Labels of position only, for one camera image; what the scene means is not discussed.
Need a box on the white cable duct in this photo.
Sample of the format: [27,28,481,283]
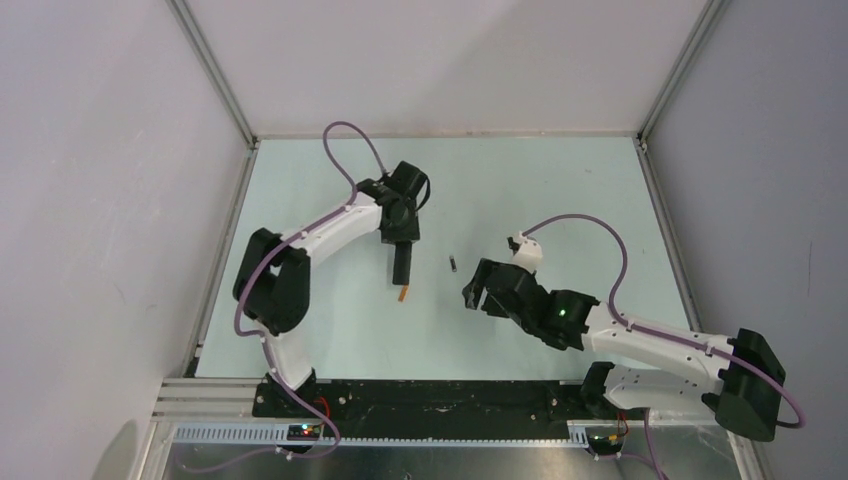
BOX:
[172,422,588,448]

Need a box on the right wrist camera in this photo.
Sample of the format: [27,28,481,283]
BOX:
[507,233,543,274]

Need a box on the aluminium frame rail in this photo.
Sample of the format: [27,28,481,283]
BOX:
[166,0,257,150]

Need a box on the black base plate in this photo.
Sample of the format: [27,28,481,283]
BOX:
[252,378,647,441]

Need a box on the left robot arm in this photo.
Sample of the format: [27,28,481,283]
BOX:
[233,162,431,417]

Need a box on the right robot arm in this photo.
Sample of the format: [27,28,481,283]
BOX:
[462,259,786,442]

